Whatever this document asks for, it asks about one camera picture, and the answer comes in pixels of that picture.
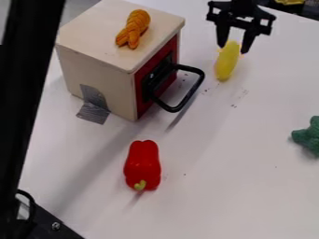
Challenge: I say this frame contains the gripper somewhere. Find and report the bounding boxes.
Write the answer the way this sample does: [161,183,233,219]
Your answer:
[205,0,278,56]

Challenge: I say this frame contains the yellow toy corn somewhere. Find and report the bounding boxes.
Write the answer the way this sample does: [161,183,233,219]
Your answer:
[213,39,243,83]

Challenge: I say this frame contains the yellow toy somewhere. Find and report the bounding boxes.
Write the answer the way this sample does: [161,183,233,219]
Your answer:
[275,0,307,6]

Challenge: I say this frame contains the orange toy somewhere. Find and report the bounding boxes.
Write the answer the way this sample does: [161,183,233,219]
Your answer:
[114,8,152,50]

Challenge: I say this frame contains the green toy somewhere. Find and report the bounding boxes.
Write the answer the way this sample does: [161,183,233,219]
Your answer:
[290,115,319,157]

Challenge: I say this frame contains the wooden cabinet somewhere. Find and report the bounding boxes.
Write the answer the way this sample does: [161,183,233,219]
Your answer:
[54,0,187,122]

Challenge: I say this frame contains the grey tape strip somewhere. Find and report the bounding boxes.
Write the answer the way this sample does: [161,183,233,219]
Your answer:
[75,83,113,126]

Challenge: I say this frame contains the red toy pepper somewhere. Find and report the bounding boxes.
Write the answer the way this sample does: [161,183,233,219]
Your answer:
[121,139,164,192]

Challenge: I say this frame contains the black stand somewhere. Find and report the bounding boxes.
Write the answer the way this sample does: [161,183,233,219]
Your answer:
[0,0,87,239]

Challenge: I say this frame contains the red drawer with black handle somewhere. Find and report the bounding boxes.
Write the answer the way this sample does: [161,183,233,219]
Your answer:
[132,33,207,120]

